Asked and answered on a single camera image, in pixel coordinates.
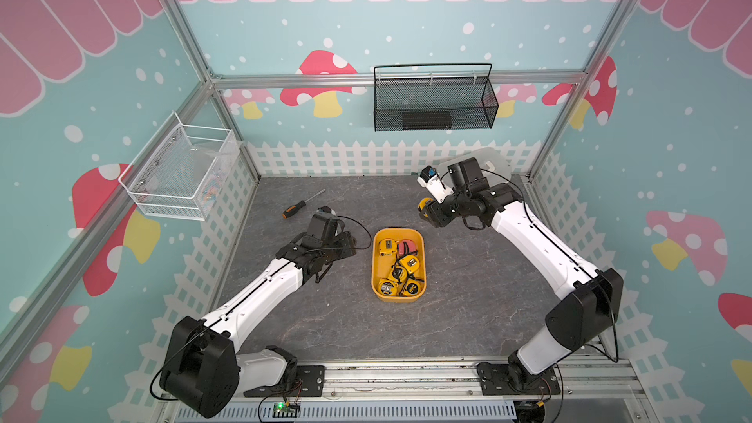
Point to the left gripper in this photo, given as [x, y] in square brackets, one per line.
[349, 244]

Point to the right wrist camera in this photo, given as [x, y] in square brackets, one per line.
[431, 180]

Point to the green circuit board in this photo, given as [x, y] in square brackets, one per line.
[284, 409]

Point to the orange black screwdriver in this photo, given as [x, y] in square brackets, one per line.
[295, 208]

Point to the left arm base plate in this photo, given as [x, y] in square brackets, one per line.
[305, 381]

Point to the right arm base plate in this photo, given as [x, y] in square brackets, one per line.
[504, 379]

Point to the yellow storage tray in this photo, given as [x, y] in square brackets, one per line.
[391, 268]

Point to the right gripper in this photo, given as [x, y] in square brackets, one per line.
[436, 216]

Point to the white wire wall basket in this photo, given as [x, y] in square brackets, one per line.
[182, 171]

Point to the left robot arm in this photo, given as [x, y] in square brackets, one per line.
[204, 368]

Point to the black mesh wall basket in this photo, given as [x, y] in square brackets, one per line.
[413, 97]

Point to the pink tape measure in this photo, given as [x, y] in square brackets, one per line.
[407, 247]

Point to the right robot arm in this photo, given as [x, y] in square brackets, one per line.
[589, 297]

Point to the white plastic lidded box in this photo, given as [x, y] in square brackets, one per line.
[494, 165]

